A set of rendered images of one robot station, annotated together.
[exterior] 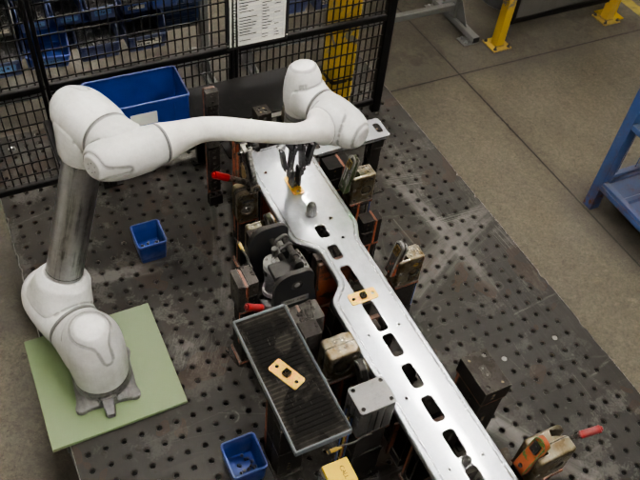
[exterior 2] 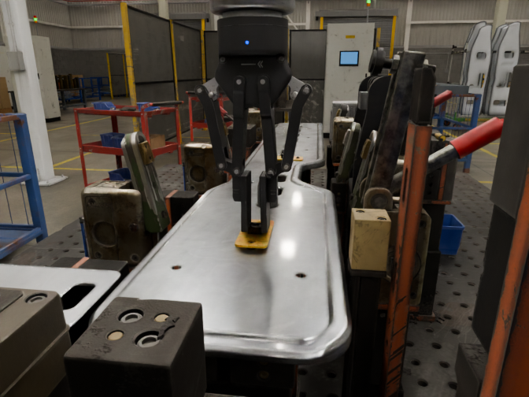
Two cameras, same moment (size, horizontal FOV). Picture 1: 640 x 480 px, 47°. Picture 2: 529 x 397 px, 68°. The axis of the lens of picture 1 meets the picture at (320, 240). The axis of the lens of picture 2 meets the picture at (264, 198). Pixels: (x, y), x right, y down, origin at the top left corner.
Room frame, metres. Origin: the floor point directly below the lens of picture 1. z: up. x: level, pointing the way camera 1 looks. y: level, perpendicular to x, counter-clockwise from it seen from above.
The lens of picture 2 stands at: (2.01, 0.39, 1.20)
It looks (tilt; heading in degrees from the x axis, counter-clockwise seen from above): 18 degrees down; 218
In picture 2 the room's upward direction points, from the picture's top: straight up
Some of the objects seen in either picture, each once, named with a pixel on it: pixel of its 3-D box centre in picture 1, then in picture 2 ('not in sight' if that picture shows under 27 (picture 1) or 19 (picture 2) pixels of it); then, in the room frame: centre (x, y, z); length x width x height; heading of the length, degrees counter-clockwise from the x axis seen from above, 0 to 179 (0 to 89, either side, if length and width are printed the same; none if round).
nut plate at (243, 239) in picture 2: (293, 184); (255, 229); (1.66, 0.10, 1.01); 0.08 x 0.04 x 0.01; 31
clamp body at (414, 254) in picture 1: (399, 289); (208, 215); (1.40, -0.26, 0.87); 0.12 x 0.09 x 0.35; 121
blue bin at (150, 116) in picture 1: (137, 105); not in sight; (1.85, 0.63, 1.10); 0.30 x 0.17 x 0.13; 120
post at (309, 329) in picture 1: (305, 369); not in sight; (1.07, 0.00, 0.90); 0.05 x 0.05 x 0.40; 31
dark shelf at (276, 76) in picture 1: (187, 113); not in sight; (1.93, 0.49, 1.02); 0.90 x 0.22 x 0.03; 121
